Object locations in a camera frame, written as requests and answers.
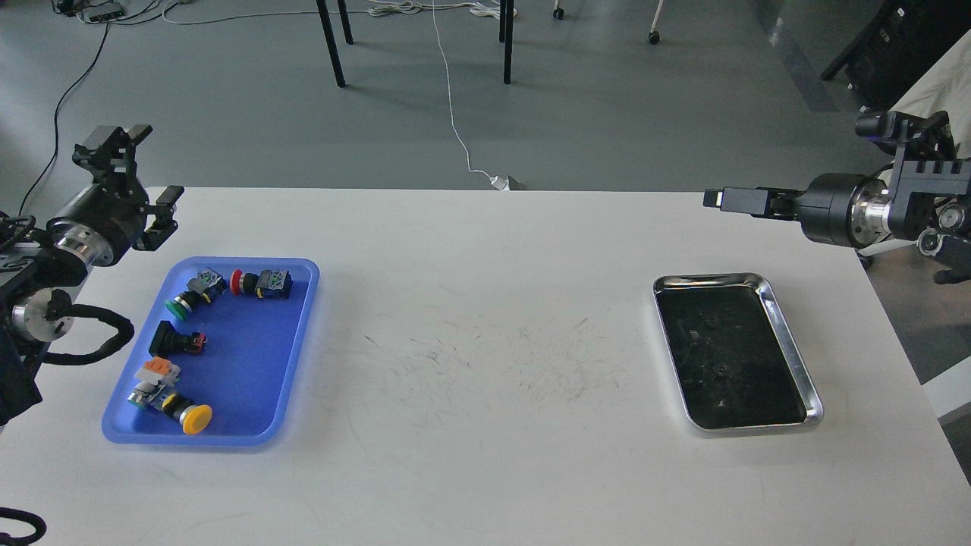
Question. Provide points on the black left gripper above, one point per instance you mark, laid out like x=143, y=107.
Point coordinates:
x=103, y=222

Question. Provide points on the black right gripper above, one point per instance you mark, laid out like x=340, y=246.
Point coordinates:
x=836, y=209

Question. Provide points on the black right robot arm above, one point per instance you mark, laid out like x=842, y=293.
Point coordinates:
x=925, y=199

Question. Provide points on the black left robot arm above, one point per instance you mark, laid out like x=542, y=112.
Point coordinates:
x=43, y=266

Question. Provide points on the silver metal tray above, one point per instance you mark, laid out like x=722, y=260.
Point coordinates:
x=767, y=387

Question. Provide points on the blue plastic tray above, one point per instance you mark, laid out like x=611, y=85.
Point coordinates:
x=246, y=371

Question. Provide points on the beige cloth cover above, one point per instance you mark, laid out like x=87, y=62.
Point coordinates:
x=945, y=87

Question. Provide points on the black table leg left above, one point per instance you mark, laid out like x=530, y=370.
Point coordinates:
x=330, y=37

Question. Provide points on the black table leg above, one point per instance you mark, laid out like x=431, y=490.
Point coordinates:
x=506, y=30
x=330, y=37

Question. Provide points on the white power adapter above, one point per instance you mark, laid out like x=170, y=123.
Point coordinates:
x=506, y=183

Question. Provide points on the black table leg right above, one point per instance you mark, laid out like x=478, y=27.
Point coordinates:
x=506, y=30

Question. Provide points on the green push button switch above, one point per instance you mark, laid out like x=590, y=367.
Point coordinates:
x=201, y=290

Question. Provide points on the black push button switch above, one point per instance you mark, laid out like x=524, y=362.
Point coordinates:
x=168, y=341

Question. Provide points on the red push button switch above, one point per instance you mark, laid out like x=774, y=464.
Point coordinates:
x=269, y=284

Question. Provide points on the yellow push button switch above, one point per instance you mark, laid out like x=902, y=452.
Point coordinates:
x=156, y=387

